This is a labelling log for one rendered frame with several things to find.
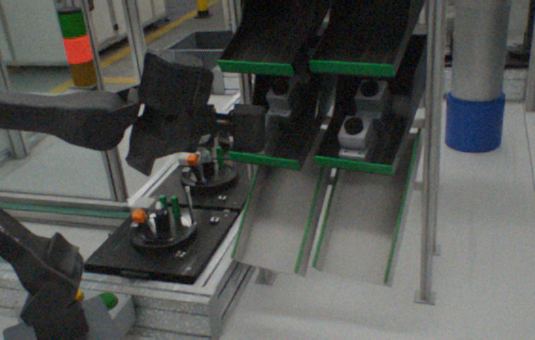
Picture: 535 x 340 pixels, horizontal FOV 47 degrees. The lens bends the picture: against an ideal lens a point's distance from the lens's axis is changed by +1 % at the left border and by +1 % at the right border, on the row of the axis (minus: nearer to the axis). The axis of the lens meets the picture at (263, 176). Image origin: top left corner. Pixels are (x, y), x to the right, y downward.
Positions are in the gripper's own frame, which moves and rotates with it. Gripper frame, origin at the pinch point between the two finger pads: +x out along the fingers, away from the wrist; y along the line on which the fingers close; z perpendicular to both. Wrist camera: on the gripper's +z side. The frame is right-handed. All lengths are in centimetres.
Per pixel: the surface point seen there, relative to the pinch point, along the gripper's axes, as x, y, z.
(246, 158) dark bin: 13.1, 3.6, -8.6
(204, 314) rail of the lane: 9.2, 9.7, -37.1
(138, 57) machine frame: 112, 107, 1
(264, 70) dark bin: 9.6, -1.5, 6.6
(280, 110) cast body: 19.7, 0.7, -0.9
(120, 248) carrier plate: 15.2, 34.1, -31.3
